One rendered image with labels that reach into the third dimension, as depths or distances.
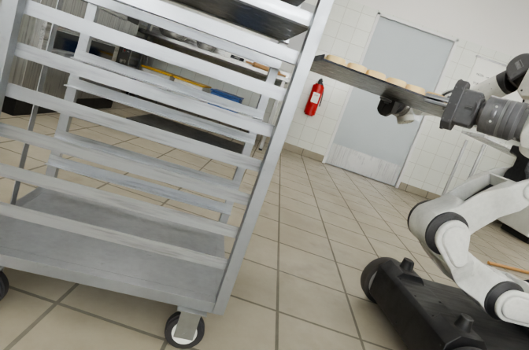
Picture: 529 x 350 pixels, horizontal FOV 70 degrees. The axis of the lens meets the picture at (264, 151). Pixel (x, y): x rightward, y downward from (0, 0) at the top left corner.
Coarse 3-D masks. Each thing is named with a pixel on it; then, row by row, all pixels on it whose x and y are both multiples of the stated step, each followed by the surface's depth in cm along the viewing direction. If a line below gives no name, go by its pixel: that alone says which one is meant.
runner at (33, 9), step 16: (32, 16) 78; (48, 16) 79; (64, 16) 79; (80, 32) 80; (96, 32) 80; (112, 32) 81; (128, 48) 82; (144, 48) 82; (160, 48) 83; (176, 64) 84; (192, 64) 84; (208, 64) 85; (224, 80) 86; (240, 80) 86; (256, 80) 87; (272, 96) 88
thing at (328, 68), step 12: (324, 60) 89; (324, 72) 117; (336, 72) 106; (348, 72) 96; (360, 72) 90; (348, 84) 131; (360, 84) 116; (372, 84) 104; (384, 84) 95; (384, 96) 128; (396, 96) 115; (408, 96) 103; (420, 96) 94; (420, 108) 126; (432, 108) 113
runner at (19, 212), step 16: (0, 208) 86; (16, 208) 86; (48, 224) 88; (64, 224) 88; (80, 224) 89; (112, 240) 90; (128, 240) 91; (144, 240) 91; (176, 256) 93; (192, 256) 94; (208, 256) 94
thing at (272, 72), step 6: (300, 6) 125; (282, 42) 127; (270, 72) 128; (276, 72) 128; (270, 78) 129; (264, 96) 130; (258, 102) 131; (264, 102) 130; (258, 108) 130; (264, 108) 130; (252, 132) 132; (246, 144) 132; (246, 150) 133; (240, 168) 134; (234, 174) 136; (240, 174) 134; (234, 180) 135; (240, 180) 135; (222, 216) 137; (228, 216) 137; (222, 222) 137
